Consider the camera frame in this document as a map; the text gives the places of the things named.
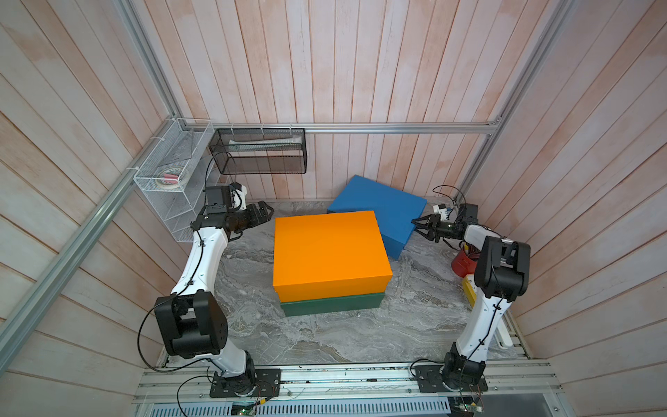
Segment blue shoebox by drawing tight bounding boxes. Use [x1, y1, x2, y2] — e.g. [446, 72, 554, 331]
[327, 175, 427, 260]

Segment orange shoebox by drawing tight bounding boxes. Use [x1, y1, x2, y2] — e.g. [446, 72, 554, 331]
[273, 211, 393, 303]

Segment green shoebox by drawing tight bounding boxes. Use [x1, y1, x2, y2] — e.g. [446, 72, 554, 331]
[281, 293, 385, 316]

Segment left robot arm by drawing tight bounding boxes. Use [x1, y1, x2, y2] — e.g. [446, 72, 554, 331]
[154, 182, 274, 389]

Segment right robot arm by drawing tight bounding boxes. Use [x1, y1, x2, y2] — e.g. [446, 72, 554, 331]
[412, 203, 531, 391]

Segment red pencil cup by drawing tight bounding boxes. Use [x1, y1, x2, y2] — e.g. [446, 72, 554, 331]
[451, 243, 479, 278]

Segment tape roll in rack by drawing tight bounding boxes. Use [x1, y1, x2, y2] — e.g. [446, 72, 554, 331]
[155, 165, 189, 190]

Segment white stick object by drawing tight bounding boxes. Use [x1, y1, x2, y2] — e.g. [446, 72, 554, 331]
[495, 317, 513, 349]

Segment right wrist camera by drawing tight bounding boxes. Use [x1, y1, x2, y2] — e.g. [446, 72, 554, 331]
[433, 203, 453, 222]

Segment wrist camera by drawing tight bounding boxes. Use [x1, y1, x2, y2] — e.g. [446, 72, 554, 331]
[229, 182, 248, 211]
[433, 203, 453, 222]

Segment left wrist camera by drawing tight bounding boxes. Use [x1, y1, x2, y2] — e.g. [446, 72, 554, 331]
[229, 182, 248, 211]

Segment white wire shelf rack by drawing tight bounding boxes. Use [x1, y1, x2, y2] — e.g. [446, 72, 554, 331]
[134, 118, 215, 243]

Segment black mesh wall basket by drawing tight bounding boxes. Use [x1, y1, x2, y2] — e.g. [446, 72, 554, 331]
[208, 128, 308, 175]

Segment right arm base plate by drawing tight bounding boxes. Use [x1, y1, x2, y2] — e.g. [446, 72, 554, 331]
[412, 362, 488, 394]

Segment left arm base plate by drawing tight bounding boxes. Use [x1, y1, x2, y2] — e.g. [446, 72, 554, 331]
[209, 368, 281, 400]

